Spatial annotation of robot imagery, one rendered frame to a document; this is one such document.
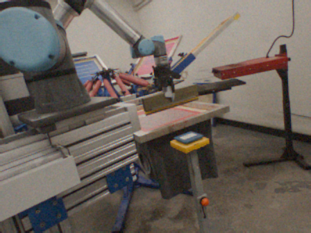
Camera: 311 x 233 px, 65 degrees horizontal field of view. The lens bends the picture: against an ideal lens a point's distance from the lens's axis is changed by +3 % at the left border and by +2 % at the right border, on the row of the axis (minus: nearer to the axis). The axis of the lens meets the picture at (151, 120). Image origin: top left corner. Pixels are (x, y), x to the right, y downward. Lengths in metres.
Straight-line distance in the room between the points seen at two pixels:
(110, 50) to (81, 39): 0.68
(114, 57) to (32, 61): 5.55
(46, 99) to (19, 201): 0.26
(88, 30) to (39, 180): 5.56
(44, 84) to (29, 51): 0.16
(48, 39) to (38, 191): 0.31
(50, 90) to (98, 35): 5.39
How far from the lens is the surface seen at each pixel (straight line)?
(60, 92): 0.68
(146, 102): 1.31
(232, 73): 2.36
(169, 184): 1.48
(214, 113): 1.41
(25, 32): 0.55
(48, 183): 0.58
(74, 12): 1.32
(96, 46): 6.01
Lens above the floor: 1.34
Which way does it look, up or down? 14 degrees down
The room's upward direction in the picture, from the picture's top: 12 degrees counter-clockwise
